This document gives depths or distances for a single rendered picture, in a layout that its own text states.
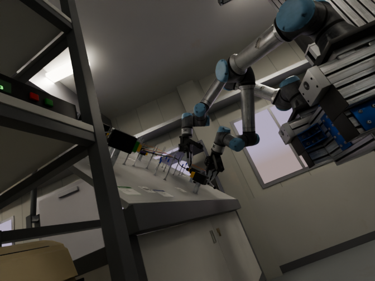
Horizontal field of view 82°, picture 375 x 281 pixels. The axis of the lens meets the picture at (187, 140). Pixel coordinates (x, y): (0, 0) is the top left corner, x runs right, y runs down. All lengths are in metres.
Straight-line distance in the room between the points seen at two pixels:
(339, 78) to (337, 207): 2.57
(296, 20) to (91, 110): 0.76
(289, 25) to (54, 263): 0.97
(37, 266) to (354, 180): 3.35
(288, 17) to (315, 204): 2.63
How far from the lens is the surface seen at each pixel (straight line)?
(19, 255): 0.47
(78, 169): 0.71
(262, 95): 1.61
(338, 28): 1.05
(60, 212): 4.14
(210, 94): 1.40
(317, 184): 3.31
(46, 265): 0.47
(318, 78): 0.89
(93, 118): 0.59
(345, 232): 3.36
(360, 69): 0.95
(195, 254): 0.85
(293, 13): 0.98
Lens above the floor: 0.75
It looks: 23 degrees up
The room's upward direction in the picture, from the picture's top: 22 degrees counter-clockwise
